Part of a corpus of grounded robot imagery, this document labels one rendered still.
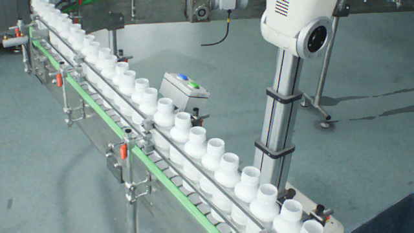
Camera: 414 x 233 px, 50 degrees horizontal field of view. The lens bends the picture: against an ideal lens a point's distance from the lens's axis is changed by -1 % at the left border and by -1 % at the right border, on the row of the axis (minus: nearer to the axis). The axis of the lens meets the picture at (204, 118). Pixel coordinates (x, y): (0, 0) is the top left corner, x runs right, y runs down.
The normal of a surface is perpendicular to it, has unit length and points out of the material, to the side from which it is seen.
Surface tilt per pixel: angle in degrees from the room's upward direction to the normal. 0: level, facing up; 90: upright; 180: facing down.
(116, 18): 90
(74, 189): 0
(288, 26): 90
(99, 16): 88
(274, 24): 90
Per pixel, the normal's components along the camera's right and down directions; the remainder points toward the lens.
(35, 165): 0.07, -0.84
